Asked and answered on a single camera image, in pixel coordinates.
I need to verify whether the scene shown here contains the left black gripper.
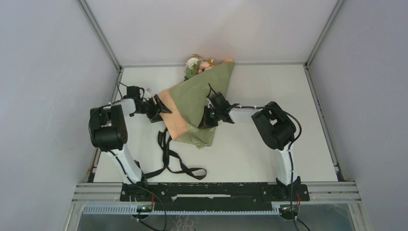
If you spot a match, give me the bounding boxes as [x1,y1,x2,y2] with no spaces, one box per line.
[136,95,172,123]

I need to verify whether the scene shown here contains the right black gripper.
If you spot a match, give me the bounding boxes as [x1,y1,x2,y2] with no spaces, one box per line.
[199,105,221,129]

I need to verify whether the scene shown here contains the orange wrapping paper sheet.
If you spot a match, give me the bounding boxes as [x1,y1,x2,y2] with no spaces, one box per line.
[158,58,235,149]

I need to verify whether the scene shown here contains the pink fake flower stem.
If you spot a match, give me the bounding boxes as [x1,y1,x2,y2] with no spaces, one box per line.
[197,59,215,74]

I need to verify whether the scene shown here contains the white fake flower stem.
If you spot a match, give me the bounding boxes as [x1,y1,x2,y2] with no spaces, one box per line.
[184,54,203,81]

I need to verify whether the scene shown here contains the black ribbon strap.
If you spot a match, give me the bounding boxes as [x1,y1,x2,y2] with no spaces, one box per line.
[140,127,208,181]

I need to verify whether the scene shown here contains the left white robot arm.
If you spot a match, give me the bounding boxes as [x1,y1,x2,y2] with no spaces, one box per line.
[88,94,172,201]

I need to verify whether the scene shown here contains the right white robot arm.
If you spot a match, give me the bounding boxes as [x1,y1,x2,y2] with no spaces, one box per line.
[199,102,302,200]

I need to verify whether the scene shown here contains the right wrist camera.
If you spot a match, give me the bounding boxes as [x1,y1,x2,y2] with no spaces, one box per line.
[207,92,229,108]

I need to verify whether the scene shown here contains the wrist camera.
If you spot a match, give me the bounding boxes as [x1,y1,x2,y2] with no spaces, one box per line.
[124,86,145,100]
[207,92,229,108]

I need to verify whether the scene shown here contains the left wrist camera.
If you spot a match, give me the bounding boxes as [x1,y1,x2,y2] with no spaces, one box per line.
[124,86,145,100]

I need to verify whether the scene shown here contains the black mounting base plate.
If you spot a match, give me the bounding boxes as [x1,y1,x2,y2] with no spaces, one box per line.
[120,182,310,202]

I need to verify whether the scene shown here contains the white cable duct rail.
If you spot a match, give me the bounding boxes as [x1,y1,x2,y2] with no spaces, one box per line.
[82,205,281,215]

